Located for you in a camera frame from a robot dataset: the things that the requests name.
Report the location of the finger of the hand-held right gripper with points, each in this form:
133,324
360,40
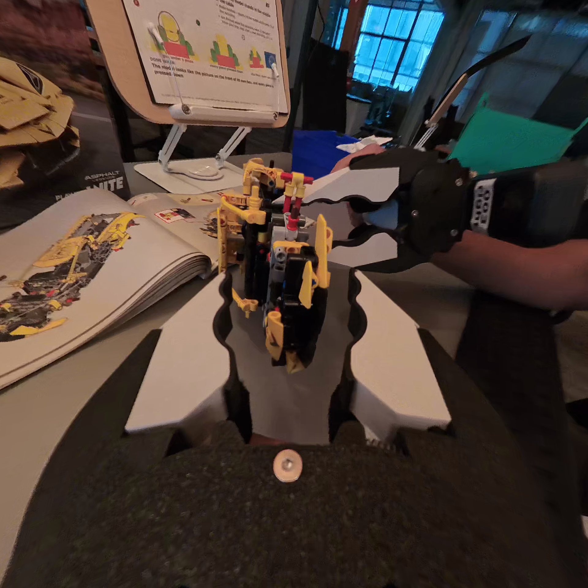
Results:
381,250
358,181

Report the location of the yellow brick toy car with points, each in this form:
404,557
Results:
294,285

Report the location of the crumpled white paper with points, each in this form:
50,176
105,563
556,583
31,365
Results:
363,143

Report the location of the toy car set box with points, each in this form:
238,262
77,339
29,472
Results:
46,138

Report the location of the green plastic bin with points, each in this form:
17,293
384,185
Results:
505,142

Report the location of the white folding stand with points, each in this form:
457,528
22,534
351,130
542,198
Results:
452,94

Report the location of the yellow connector piece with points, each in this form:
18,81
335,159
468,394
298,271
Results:
294,183

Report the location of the instruction sheet on stand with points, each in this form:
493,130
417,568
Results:
115,69

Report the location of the paned window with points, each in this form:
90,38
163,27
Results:
390,46

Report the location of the blue plastic bin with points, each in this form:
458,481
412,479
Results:
317,151

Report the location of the printed instruction sheet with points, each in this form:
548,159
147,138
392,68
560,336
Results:
206,69

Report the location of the person's right hand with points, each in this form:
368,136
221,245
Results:
363,151

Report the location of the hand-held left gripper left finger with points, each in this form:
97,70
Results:
183,367

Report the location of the black monitor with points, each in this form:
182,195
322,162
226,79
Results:
324,87

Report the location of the wooden post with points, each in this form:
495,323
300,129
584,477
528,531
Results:
353,23

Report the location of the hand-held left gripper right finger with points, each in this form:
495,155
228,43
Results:
395,367

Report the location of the open instruction booklet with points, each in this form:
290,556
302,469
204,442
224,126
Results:
115,275

